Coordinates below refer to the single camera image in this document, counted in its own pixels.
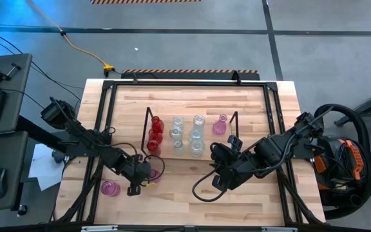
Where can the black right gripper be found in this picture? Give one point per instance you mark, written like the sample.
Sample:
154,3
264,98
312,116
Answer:
241,161

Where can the black orange equipment box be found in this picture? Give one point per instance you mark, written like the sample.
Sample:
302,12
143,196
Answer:
354,158

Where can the black table edge clamp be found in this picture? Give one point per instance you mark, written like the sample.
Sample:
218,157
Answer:
135,77
237,76

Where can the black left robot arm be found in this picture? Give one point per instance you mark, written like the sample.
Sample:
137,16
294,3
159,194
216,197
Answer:
76,129

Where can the clear studded square glass vase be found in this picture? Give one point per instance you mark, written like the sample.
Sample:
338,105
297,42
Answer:
178,122

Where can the white paper sheet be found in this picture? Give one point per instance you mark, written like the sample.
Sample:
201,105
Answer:
43,167

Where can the pink small glass vase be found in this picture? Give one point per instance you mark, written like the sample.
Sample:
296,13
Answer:
156,176

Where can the red ribbed cylinder glass vase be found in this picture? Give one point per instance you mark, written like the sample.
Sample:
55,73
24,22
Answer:
153,146

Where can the clear tall diamond-pattern vase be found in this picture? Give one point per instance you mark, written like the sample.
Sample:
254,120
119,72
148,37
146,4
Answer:
199,121

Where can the clear narrow-neck glass vase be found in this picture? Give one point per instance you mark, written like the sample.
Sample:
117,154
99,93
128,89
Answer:
194,134

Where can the red bulbous ribbed glass vase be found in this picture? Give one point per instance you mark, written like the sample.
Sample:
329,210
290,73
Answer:
155,136

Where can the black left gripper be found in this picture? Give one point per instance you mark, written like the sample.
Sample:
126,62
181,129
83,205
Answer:
134,170

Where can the grey desk panel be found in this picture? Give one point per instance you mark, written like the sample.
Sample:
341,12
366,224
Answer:
15,96
8,154

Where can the clear faceted wide glass vase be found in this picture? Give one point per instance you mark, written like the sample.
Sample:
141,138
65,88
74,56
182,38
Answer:
178,148

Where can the wooden shelf with black frame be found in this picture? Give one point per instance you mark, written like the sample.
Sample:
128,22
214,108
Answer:
166,151

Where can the black mat with hazard stripe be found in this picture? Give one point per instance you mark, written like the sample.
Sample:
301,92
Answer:
188,75

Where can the clear small ribbed glass jar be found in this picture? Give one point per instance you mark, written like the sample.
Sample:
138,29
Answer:
175,133

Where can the black round knob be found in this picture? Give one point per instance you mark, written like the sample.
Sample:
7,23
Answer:
22,210

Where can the pink cone-shaped glass vase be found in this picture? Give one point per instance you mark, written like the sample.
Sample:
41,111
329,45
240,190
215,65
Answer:
219,128

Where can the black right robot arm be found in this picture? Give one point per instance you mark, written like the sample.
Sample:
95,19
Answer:
279,145

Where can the red cone-shaped glass vase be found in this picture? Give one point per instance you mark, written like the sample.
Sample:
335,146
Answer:
157,125

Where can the clear large ribbed glass vase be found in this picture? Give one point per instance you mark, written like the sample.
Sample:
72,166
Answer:
197,148

